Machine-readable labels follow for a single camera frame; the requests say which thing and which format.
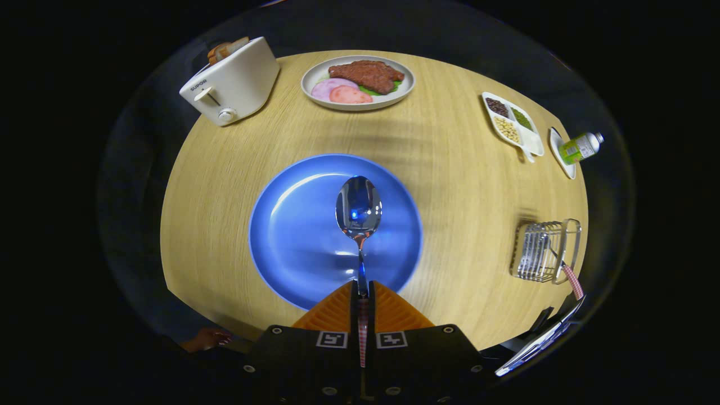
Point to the pale pink ham slice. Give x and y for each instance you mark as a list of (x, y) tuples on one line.
[(323, 89)]

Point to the white toaster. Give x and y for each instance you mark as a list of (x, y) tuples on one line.
[(242, 84)]

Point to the pile of dark red beans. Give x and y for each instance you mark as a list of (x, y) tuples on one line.
[(497, 107)]

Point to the grey round plate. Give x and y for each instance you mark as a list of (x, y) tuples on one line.
[(396, 93)]

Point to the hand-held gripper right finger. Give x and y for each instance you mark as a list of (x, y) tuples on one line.
[(373, 304)]

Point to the pile of green beans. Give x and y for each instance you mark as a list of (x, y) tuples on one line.
[(521, 118)]

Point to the pile of yellow soybeans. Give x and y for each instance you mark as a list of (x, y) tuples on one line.
[(507, 129)]

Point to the reddish pink ham slice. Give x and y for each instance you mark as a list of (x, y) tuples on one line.
[(351, 95)]

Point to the green lettuce leaf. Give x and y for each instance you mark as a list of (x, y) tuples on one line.
[(368, 91)]

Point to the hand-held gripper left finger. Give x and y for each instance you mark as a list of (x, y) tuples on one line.
[(354, 304)]

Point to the white divided dish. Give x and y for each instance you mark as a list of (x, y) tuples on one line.
[(533, 143)]

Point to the flat tablet on stand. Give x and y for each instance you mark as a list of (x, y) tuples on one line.
[(537, 343)]

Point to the green label bottle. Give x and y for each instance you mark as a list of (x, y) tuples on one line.
[(579, 147)]

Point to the brown steak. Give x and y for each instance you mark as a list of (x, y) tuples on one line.
[(365, 76)]

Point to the toasted bread slice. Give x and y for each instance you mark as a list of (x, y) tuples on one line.
[(216, 52), (233, 46)]

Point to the small white saucer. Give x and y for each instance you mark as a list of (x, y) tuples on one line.
[(567, 169)]

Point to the blue round plate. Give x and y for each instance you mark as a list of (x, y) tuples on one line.
[(298, 236)]

